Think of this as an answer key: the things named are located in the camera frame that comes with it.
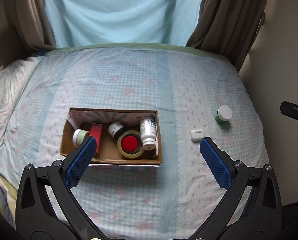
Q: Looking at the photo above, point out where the brown right curtain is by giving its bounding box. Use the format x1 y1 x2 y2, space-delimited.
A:
186 0 267 70

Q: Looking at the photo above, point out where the pale green lid jar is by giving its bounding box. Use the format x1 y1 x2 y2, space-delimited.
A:
73 129 89 147

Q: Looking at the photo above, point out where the yellow tape roll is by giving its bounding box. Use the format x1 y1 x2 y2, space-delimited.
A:
117 130 145 159

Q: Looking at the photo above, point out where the black lid white jar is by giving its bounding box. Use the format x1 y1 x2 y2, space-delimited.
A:
108 121 126 140

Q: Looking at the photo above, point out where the green jar white lid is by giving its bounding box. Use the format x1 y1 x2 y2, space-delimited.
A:
214 105 232 124

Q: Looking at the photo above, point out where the white vitamin bottle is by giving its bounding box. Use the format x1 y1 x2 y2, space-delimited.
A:
140 116 157 151

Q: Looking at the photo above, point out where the beige left curtain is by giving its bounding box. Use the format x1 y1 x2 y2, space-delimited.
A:
3 0 56 51

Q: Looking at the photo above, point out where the light blue curtain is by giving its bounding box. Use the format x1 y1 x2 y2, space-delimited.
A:
44 0 201 48

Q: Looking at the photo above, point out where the red round lid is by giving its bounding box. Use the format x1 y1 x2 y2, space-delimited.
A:
121 135 139 154

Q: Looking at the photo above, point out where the brown cardboard box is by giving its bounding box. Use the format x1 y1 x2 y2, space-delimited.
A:
60 108 162 168

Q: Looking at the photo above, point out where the red small box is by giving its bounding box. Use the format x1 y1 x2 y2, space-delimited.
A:
89 124 103 155

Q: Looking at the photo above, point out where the white earbuds case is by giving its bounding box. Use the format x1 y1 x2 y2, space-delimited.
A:
189 129 205 142

